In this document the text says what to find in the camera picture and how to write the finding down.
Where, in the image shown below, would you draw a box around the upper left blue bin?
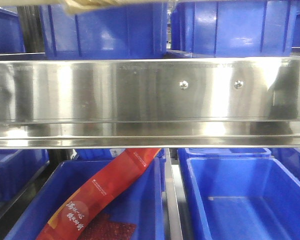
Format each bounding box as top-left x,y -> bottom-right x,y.
39,2 -> 168,60

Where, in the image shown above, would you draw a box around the blue bin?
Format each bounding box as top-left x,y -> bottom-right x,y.
39,2 -> 168,60
171,0 -> 297,57
177,148 -> 300,240
5,160 -> 165,240

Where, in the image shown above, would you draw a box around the lower right blue bin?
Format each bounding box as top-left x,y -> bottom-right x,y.
177,148 -> 300,240

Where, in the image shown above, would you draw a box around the red snack package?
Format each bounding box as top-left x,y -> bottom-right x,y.
37,148 -> 160,240

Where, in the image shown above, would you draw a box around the lower left blue bin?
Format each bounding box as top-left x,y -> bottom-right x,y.
5,160 -> 165,240

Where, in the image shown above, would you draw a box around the upper right blue bin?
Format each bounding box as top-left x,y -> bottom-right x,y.
171,0 -> 297,57

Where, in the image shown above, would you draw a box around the steel shelf front rail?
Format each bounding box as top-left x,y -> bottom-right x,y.
0,56 -> 300,149

